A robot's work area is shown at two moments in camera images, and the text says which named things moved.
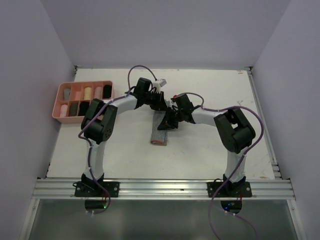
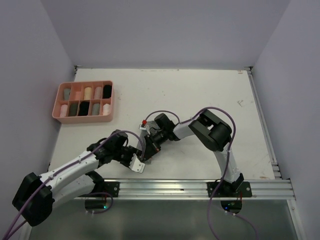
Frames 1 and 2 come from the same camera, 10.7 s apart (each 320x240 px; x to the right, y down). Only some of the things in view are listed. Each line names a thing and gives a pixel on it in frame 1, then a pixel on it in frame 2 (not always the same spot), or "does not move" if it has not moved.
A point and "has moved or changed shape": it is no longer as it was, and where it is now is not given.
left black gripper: x=160 y=104 -> x=132 y=150
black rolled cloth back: x=107 y=91 does not move
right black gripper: x=167 y=123 -> x=152 y=146
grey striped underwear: x=159 y=137 has moved or changed shape
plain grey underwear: x=66 y=94 does not move
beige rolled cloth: x=98 y=92 does not move
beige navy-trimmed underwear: x=87 y=93 does not move
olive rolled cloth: x=73 y=109 does not move
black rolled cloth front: x=83 y=106 does not move
